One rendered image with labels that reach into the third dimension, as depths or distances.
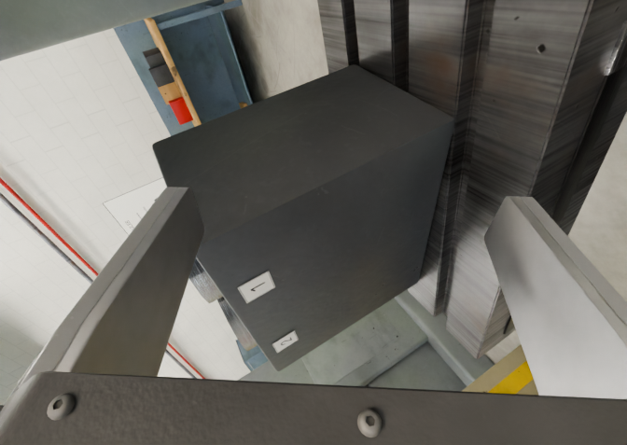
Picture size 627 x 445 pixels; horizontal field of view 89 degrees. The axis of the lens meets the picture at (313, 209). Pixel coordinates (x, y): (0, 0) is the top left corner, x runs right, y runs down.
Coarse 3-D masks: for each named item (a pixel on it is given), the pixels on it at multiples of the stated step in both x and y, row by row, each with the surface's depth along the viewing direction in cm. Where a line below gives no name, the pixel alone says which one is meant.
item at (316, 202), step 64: (192, 128) 25; (256, 128) 23; (320, 128) 22; (384, 128) 21; (448, 128) 21; (192, 192) 20; (256, 192) 19; (320, 192) 19; (384, 192) 22; (256, 256) 19; (320, 256) 23; (384, 256) 28; (256, 320) 24; (320, 320) 30
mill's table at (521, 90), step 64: (320, 0) 29; (384, 0) 22; (448, 0) 18; (512, 0) 15; (576, 0) 13; (384, 64) 25; (448, 64) 20; (512, 64) 17; (576, 64) 14; (512, 128) 18; (576, 128) 18; (448, 192) 26; (512, 192) 20; (576, 192) 23; (448, 256) 32; (448, 320) 35
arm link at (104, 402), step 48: (48, 384) 4; (96, 384) 4; (144, 384) 4; (192, 384) 4; (240, 384) 4; (288, 384) 4; (0, 432) 4; (48, 432) 4; (96, 432) 4; (144, 432) 4; (192, 432) 4; (240, 432) 4; (288, 432) 4; (336, 432) 4; (384, 432) 4; (432, 432) 4; (480, 432) 4; (528, 432) 4; (576, 432) 4; (624, 432) 4
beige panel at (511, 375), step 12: (516, 348) 142; (504, 360) 139; (516, 360) 138; (492, 372) 136; (504, 372) 135; (516, 372) 134; (528, 372) 133; (480, 384) 134; (492, 384) 133; (504, 384) 132; (516, 384) 131; (528, 384) 131
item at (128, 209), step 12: (156, 180) 439; (132, 192) 433; (144, 192) 440; (156, 192) 448; (108, 204) 426; (120, 204) 433; (132, 204) 441; (144, 204) 449; (120, 216) 442; (132, 216) 450; (132, 228) 458
